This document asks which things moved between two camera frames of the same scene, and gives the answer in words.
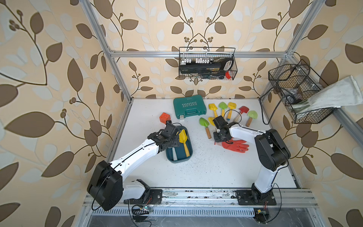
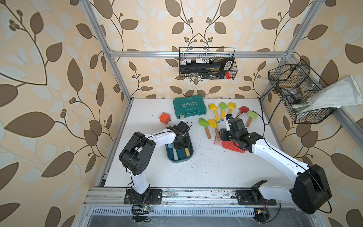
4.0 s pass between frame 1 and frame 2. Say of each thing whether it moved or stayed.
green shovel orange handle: stayed
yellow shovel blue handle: stayed
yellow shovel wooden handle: stayed
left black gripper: moved
